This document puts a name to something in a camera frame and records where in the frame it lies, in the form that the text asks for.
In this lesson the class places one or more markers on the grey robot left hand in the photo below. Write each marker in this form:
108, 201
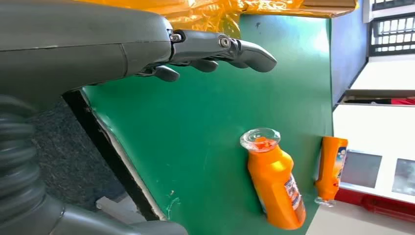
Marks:
64, 42

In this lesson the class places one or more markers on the orange bottle with clear cap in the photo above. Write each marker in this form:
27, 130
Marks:
275, 181
329, 168

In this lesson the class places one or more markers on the black table edge strip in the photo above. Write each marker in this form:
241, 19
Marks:
107, 146

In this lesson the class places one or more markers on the ribbed grey left arm sleeve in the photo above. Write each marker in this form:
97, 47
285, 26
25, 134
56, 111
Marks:
18, 155

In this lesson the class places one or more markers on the yellow plastic film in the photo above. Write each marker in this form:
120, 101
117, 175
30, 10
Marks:
207, 13

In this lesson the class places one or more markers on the brown cardboard piece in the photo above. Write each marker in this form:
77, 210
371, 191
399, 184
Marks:
327, 6

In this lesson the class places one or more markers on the white cabinet with grey panels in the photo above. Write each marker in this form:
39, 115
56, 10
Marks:
373, 129

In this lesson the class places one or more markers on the black window grille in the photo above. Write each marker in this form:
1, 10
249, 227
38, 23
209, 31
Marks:
392, 34

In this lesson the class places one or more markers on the red box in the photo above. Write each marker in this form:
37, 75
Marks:
382, 204

